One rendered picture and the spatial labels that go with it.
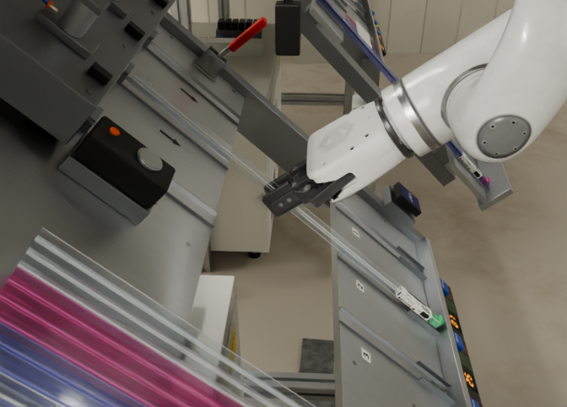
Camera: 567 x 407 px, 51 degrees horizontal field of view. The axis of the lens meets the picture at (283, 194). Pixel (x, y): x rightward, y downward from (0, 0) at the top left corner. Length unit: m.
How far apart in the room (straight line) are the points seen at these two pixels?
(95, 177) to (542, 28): 0.38
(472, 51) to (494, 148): 0.11
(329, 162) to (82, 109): 0.26
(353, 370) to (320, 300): 1.29
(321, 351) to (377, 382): 1.10
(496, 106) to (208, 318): 0.62
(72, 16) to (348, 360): 0.42
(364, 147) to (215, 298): 0.50
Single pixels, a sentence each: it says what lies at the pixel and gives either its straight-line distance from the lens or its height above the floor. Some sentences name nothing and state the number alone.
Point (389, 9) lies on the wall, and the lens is 3.81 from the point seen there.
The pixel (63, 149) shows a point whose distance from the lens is 0.53.
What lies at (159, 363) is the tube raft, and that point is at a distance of 0.44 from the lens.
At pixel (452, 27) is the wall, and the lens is 3.96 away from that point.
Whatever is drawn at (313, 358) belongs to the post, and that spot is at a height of 0.01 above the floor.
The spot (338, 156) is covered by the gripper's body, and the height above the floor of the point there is 1.01.
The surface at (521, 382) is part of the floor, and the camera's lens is 1.82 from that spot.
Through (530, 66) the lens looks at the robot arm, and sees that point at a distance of 0.53.
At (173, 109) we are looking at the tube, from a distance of 0.65.
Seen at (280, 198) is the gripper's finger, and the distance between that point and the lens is 0.68.
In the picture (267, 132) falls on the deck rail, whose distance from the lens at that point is 0.87.
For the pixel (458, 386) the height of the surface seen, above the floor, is 0.73.
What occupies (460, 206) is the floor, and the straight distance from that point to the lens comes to 2.42.
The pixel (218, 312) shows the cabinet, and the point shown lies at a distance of 1.00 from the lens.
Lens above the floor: 1.32
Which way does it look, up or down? 33 degrees down
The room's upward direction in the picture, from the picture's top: straight up
